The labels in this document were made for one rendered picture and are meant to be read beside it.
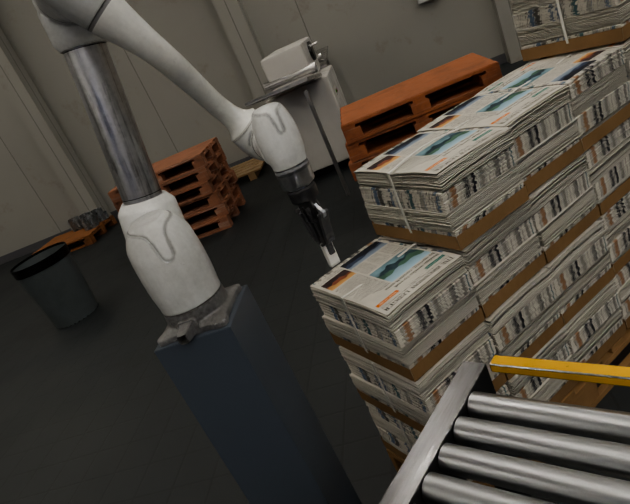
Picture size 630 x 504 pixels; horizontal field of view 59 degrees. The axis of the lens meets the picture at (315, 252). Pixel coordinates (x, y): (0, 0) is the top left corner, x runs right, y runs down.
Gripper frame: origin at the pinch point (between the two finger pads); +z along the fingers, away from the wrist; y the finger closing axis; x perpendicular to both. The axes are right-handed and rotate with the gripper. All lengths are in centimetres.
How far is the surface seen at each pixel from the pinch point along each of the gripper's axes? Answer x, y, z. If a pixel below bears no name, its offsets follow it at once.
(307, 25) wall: -369, 530, -44
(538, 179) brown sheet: -62, -18, 10
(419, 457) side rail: 28, -56, 16
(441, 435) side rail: 22, -55, 16
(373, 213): -27.0, 15.3, 4.3
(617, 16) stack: -115, -17, -18
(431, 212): -26.0, -12.8, 1.2
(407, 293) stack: -6.4, -17.8, 13.2
